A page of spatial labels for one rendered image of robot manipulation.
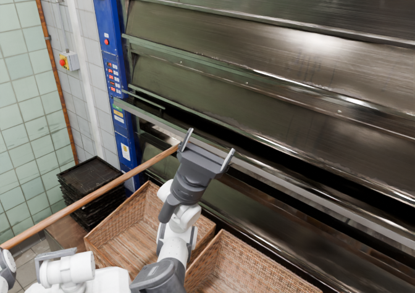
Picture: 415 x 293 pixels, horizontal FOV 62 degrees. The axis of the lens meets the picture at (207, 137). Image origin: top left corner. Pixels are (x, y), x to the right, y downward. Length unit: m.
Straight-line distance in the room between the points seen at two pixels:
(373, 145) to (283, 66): 0.39
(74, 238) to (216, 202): 0.94
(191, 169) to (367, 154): 0.62
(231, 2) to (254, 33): 0.14
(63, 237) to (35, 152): 0.77
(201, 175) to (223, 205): 0.93
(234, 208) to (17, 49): 1.70
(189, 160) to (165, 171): 1.18
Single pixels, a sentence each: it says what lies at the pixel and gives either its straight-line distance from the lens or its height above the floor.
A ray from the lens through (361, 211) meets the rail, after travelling 1.16.
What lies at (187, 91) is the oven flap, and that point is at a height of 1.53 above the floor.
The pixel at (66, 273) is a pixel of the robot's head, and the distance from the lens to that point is 0.90.
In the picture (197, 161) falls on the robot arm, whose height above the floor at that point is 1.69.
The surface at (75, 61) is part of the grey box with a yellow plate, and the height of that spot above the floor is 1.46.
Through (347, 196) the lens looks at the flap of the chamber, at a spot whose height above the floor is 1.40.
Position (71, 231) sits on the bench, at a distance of 2.34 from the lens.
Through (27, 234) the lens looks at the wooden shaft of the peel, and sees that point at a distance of 1.48.
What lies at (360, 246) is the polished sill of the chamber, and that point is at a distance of 1.45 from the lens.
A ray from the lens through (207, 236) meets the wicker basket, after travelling 1.82.
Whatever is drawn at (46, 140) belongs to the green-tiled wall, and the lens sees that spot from 2.81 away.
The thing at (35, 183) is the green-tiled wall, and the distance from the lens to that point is 2.93.
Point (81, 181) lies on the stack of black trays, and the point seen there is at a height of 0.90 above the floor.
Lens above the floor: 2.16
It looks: 31 degrees down
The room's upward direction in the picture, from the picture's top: straight up
